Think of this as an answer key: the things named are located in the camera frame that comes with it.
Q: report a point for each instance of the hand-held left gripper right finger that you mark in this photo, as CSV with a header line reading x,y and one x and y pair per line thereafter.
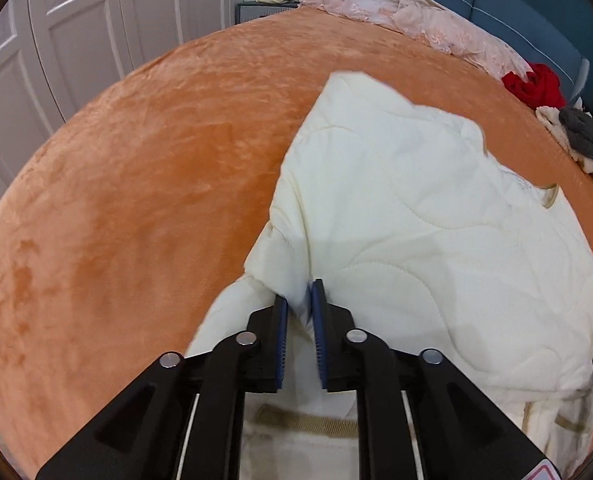
x,y
318,330

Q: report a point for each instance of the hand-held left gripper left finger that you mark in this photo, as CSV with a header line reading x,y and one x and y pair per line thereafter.
x,y
280,340

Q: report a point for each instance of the white quilted coat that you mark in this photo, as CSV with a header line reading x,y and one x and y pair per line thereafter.
x,y
401,210

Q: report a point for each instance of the orange plush blanket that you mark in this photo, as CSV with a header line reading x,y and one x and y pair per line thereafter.
x,y
151,185

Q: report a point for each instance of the grey knitted garment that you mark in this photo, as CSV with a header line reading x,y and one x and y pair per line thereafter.
x,y
589,135

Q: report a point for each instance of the cream fleece garment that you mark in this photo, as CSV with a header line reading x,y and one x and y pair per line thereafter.
x,y
556,122

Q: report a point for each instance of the red garment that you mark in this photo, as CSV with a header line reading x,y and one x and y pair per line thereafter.
x,y
536,87

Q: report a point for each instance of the grey nightstand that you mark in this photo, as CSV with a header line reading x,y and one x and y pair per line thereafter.
x,y
261,12

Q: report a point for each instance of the pink floral quilt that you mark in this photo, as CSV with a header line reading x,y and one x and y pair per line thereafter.
x,y
406,10

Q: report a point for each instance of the white panelled wardrobe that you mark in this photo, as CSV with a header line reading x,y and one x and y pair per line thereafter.
x,y
76,35

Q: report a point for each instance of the blue padded headboard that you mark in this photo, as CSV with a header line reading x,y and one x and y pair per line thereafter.
x,y
516,5

